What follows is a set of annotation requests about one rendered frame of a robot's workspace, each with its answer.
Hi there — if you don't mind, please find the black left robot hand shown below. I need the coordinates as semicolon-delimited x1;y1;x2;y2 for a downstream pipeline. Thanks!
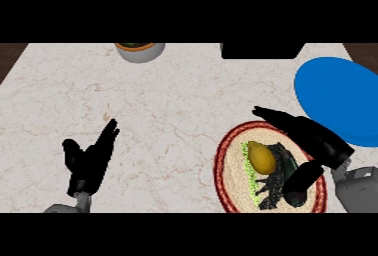
60;118;120;198

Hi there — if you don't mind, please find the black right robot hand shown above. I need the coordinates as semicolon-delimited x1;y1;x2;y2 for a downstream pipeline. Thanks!
250;105;355;204

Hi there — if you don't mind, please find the yellow lemon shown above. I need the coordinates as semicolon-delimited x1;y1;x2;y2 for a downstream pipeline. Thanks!
244;140;277;176

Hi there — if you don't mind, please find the blue plate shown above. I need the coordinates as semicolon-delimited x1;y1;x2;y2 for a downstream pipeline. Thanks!
292;56;378;148

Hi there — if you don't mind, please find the round red-rimmed woven placemat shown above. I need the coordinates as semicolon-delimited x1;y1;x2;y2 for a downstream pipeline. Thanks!
210;120;329;214

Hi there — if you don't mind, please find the black appliance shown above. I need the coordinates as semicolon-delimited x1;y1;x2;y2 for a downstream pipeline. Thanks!
218;42;306;61

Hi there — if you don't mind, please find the grey pot with orange rim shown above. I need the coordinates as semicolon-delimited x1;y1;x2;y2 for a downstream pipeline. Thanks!
113;42;166;64

